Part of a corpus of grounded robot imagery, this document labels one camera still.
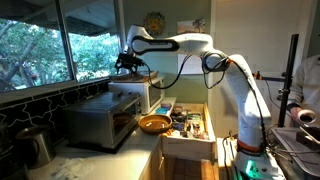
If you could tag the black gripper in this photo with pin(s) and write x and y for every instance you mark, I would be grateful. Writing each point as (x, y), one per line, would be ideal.
(128, 60)

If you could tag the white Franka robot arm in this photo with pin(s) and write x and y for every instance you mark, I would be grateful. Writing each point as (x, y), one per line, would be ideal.
(246, 100)

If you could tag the white microwave oven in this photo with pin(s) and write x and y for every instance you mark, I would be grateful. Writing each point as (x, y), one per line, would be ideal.
(133, 90)

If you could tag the light wooden drawer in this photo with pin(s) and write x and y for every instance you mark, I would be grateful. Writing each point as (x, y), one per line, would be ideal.
(186, 146)

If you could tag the person's hand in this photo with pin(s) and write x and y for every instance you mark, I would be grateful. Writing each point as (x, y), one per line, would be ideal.
(296, 113)

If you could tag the wooden cutting board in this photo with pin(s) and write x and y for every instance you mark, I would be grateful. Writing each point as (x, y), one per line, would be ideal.
(140, 78)

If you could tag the small dark dish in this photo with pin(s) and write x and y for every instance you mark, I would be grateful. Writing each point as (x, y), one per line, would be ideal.
(166, 105)

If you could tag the stainless steel toaster oven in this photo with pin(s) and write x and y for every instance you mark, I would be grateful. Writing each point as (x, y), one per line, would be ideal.
(100, 116)

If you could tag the woven wicker basket bowl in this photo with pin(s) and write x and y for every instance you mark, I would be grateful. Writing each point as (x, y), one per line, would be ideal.
(155, 128)

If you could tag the metal kettle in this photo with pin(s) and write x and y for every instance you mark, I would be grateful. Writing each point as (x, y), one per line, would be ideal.
(36, 146)

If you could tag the robot mounting base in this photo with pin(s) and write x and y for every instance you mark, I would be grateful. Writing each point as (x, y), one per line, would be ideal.
(256, 166)

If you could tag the black vertical stand pole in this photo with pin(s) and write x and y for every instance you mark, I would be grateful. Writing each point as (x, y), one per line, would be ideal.
(289, 73)

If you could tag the person in light sweater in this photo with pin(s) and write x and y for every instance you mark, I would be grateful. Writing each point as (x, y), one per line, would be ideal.
(310, 80)

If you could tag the sun wall ornament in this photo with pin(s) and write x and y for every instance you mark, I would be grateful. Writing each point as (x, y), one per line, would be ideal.
(154, 24)

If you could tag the wall calendar with landscape photo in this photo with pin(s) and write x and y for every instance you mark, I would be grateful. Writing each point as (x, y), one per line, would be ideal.
(191, 26)

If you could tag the window with dark frame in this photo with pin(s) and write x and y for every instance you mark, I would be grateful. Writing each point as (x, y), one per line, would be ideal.
(33, 50)

